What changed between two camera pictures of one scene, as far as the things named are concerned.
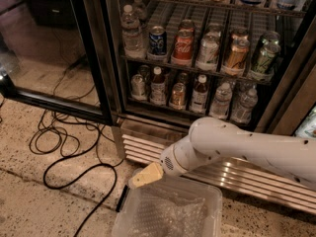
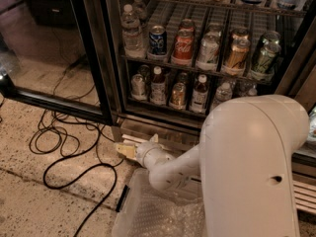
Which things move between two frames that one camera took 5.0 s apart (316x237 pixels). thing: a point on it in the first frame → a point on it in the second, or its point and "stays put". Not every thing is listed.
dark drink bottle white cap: x=157 y=88 stays put
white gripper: x=168 y=161 → x=143 y=149
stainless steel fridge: x=177 y=53 stays put
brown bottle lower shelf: x=178 y=99 stays put
